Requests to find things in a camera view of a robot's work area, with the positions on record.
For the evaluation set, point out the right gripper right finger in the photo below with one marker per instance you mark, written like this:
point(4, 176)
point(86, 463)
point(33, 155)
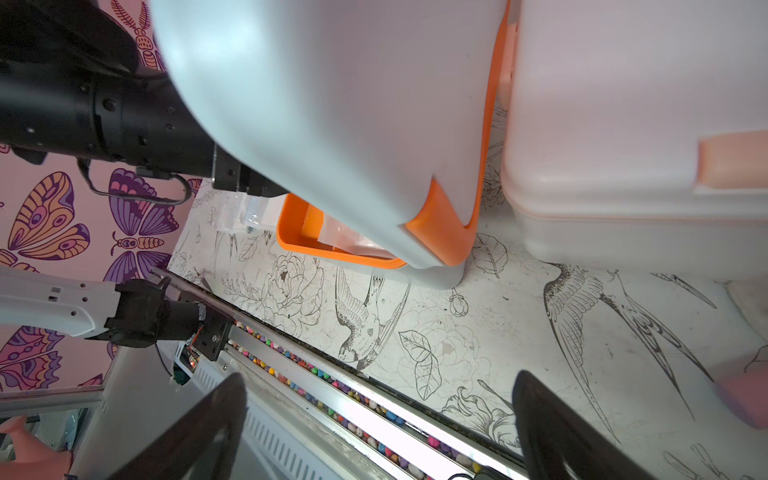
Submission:
point(557, 443)

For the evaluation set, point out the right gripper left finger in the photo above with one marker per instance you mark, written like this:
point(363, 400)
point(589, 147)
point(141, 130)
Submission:
point(203, 444)

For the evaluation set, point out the white pink medicine chest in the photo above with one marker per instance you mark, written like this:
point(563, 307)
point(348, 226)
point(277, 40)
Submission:
point(637, 135)

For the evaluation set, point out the blue orange first aid box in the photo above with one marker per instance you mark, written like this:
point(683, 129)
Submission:
point(376, 113)

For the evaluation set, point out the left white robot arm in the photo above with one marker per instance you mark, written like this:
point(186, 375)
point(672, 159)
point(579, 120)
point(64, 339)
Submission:
point(73, 83)

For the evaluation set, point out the pink watering can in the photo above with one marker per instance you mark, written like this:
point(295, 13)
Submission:
point(34, 459)

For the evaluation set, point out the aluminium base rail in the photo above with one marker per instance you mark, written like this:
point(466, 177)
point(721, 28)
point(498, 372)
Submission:
point(310, 417)

